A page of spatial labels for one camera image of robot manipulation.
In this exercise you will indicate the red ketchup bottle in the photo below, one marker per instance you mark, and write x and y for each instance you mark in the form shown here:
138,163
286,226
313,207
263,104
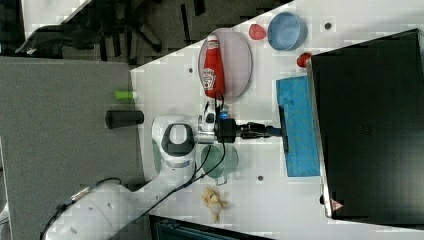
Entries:
213,73

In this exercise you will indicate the blue bowl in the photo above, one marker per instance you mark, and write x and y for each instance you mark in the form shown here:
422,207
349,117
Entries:
287,32

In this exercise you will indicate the grey round plate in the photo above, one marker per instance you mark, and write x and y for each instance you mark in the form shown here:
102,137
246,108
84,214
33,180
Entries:
237,62

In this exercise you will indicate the dark bin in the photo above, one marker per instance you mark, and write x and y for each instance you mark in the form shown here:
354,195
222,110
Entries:
170,229

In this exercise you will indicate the beige plush toy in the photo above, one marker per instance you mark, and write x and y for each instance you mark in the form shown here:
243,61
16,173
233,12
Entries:
213,202

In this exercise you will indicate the red toy fruit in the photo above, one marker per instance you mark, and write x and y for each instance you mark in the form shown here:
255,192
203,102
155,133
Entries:
303,58

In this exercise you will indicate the oven door with blue film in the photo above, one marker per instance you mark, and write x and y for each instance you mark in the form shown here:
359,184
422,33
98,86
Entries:
299,139

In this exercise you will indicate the black cylinder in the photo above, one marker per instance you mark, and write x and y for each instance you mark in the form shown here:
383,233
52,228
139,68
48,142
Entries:
123,118

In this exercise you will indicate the green marker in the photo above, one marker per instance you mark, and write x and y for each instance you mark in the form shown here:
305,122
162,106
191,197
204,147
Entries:
122,95

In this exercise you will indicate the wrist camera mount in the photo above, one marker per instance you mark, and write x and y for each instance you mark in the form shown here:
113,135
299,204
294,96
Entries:
207,122

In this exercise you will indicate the black office chair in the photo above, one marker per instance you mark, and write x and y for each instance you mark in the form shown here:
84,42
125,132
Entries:
81,24

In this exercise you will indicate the red strawberry toy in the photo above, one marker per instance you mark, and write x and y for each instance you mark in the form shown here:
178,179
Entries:
257,32

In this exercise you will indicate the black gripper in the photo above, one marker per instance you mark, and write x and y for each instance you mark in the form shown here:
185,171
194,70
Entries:
226,131

